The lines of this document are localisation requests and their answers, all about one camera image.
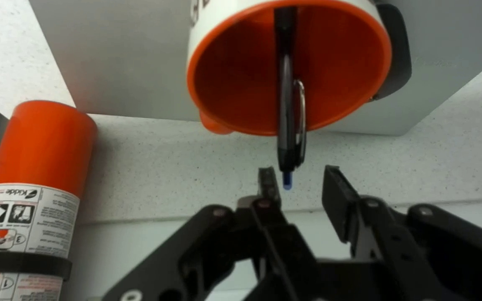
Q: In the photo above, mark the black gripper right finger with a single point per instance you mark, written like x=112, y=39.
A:
x=397, y=245

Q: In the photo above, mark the black pen with blue tip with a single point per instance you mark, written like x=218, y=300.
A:
x=286, y=118

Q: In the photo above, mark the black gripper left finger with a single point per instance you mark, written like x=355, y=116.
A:
x=225, y=245

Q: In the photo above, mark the orange canister with white label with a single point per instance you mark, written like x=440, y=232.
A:
x=42, y=151

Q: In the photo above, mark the orange plastic cup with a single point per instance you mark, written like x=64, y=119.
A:
x=235, y=73

